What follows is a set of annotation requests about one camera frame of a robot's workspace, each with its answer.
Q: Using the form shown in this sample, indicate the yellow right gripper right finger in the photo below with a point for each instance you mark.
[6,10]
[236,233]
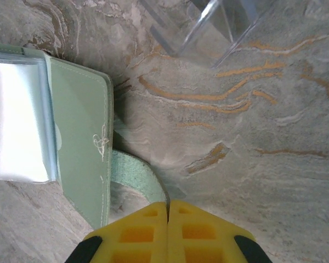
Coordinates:
[197,233]

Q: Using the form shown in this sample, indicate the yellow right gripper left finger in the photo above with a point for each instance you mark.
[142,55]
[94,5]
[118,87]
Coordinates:
[142,233]

